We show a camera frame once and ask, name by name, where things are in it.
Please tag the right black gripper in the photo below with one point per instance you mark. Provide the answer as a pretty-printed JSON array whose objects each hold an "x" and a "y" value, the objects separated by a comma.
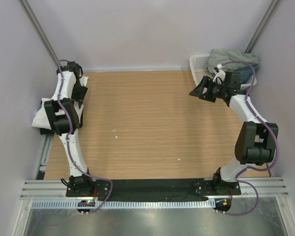
[{"x": 206, "y": 96}]

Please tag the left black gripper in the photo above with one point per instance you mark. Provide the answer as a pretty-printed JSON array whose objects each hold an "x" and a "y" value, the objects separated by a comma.
[{"x": 80, "y": 97}]

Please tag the white t shirt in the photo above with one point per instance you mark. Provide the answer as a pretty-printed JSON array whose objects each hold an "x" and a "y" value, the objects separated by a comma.
[{"x": 41, "y": 121}]

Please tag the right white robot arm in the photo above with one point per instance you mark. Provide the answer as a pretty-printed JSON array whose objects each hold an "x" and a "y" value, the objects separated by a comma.
[{"x": 257, "y": 141}]

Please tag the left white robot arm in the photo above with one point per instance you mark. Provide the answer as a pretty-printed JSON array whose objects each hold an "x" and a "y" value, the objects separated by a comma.
[{"x": 79, "y": 183}]

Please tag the white plastic laundry basket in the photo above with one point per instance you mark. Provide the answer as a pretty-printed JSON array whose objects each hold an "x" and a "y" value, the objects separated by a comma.
[{"x": 198, "y": 66}]

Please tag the grey t shirt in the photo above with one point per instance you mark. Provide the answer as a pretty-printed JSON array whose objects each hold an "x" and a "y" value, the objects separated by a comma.
[{"x": 222, "y": 56}]

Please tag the teal blue t shirt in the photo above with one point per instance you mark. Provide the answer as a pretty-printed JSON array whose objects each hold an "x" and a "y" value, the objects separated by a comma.
[{"x": 246, "y": 74}]

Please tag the black folded t shirt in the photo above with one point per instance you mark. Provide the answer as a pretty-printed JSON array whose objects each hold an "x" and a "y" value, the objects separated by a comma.
[{"x": 60, "y": 117}]

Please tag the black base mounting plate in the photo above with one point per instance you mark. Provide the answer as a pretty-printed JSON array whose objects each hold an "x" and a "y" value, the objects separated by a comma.
[{"x": 162, "y": 190}]

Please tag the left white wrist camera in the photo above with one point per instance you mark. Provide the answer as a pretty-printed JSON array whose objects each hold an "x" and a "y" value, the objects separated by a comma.
[{"x": 84, "y": 81}]

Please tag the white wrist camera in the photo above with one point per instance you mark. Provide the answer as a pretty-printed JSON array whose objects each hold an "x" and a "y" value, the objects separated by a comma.
[
  {"x": 219, "y": 74},
  {"x": 84, "y": 81}
]

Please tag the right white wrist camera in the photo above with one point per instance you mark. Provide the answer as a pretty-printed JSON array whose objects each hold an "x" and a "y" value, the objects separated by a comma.
[{"x": 219, "y": 74}]

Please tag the left aluminium corner post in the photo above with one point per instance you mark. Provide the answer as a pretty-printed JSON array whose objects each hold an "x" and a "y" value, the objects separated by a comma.
[{"x": 40, "y": 32}]

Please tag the aluminium corner post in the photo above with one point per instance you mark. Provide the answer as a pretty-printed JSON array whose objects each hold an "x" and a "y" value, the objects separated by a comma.
[
  {"x": 40, "y": 32},
  {"x": 266, "y": 18}
]

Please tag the aluminium front frame rail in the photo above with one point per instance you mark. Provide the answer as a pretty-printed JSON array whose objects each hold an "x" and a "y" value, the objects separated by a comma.
[{"x": 55, "y": 189}]

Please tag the slotted grey cable duct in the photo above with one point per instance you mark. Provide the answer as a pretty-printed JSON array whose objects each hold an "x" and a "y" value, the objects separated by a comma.
[{"x": 88, "y": 204}]

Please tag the right aluminium corner post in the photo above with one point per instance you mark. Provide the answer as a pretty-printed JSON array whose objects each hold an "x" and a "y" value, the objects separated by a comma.
[{"x": 266, "y": 18}]

